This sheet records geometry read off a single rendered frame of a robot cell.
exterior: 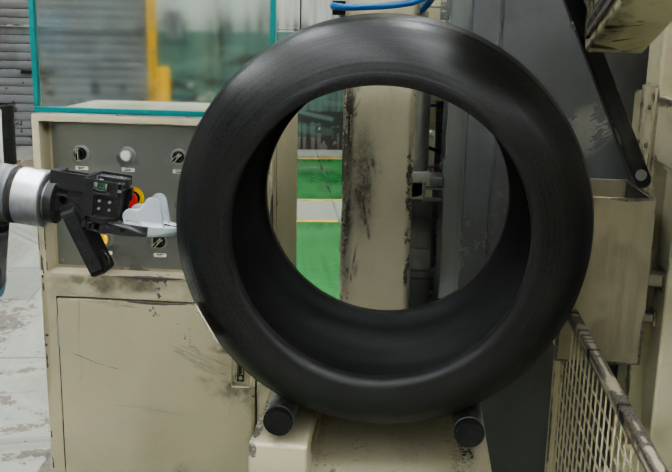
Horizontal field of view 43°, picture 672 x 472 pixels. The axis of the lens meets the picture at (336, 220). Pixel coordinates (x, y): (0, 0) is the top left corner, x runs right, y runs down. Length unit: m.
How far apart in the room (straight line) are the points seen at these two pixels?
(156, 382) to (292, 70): 1.13
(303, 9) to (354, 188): 9.00
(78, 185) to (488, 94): 0.63
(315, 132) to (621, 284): 9.09
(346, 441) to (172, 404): 0.74
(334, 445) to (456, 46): 0.68
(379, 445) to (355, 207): 0.42
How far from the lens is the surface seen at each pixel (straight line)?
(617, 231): 1.53
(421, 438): 1.48
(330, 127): 10.52
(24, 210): 1.37
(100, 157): 2.04
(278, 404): 1.30
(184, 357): 2.05
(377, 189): 1.55
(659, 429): 1.69
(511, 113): 1.14
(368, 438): 1.47
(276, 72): 1.15
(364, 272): 1.58
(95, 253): 1.37
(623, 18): 1.32
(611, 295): 1.56
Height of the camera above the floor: 1.47
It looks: 13 degrees down
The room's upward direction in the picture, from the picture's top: 1 degrees clockwise
